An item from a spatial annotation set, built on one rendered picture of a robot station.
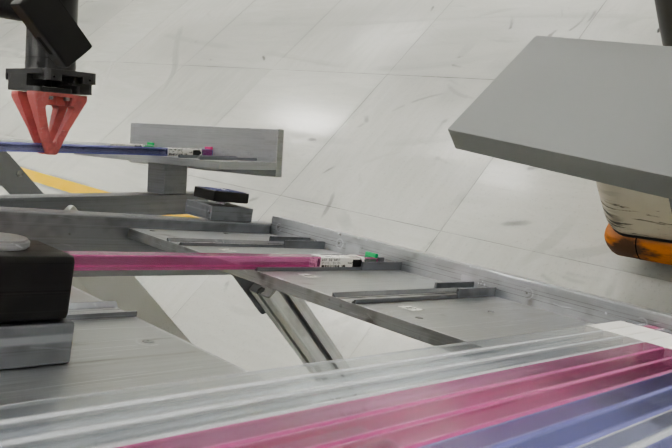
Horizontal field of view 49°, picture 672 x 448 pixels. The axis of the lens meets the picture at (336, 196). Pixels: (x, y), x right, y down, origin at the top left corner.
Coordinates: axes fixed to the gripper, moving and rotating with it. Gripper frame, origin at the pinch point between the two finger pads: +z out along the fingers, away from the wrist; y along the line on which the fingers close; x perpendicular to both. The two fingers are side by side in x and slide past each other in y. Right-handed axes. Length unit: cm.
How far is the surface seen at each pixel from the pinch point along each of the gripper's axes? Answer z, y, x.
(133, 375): 7, 59, -28
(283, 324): 21.3, 18.6, 23.6
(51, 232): 7.0, 20.6, -10.3
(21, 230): 6.7, 20.4, -13.1
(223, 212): 5.7, 21.7, 9.5
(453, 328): 9, 59, -2
